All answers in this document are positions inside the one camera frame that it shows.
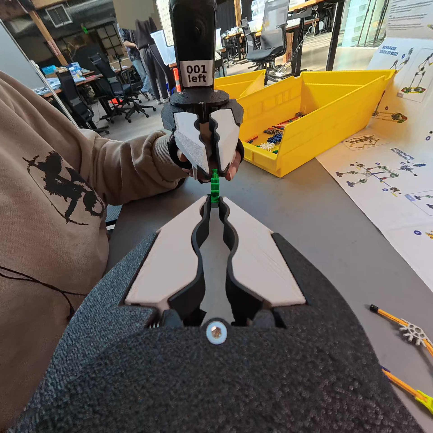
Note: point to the orange traffic cone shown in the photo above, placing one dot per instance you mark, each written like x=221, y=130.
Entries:
x=176, y=79

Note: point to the white whiteboard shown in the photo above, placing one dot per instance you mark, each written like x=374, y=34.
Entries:
x=17, y=61

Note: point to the person's left hand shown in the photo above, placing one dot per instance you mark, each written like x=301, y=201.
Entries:
x=233, y=171

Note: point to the grey mesh office chair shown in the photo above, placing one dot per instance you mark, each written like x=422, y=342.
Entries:
x=270, y=33

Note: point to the person's left forearm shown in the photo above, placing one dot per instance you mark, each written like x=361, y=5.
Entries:
x=135, y=165

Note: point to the yellow divided plastic bin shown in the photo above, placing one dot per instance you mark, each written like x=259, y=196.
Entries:
x=321, y=135

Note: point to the cluttered wooden table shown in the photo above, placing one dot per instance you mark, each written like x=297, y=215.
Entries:
x=77, y=77

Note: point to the black chair armrest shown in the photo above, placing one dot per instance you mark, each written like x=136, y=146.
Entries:
x=113, y=214

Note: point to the grey air vent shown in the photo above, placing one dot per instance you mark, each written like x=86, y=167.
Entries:
x=59, y=15

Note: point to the black office chair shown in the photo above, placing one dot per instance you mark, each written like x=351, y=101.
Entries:
x=74, y=98
x=111, y=84
x=248, y=37

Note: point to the white toy instruction sheet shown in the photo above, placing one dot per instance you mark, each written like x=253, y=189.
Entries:
x=389, y=209

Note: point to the person's beige sweatshirt torso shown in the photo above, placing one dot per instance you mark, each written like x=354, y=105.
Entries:
x=33, y=270

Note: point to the grey desk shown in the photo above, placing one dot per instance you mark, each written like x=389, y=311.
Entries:
x=321, y=253

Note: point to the green and blue toy assembly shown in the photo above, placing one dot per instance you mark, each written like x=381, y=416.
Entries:
x=215, y=189

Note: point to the wooden standing desk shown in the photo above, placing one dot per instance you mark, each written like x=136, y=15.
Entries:
x=333, y=33

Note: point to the multicoloured toy hand assembly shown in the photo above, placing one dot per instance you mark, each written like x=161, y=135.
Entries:
x=413, y=333

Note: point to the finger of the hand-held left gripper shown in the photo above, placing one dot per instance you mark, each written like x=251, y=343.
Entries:
x=226, y=135
x=189, y=138

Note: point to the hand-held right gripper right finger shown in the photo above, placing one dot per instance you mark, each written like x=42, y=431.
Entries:
x=267, y=267

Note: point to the pile of toy pieces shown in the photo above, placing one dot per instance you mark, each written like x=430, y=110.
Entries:
x=270, y=137

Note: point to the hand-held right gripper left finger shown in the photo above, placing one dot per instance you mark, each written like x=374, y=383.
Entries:
x=162, y=267

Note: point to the white wall chart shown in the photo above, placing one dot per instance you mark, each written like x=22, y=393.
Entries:
x=165, y=20

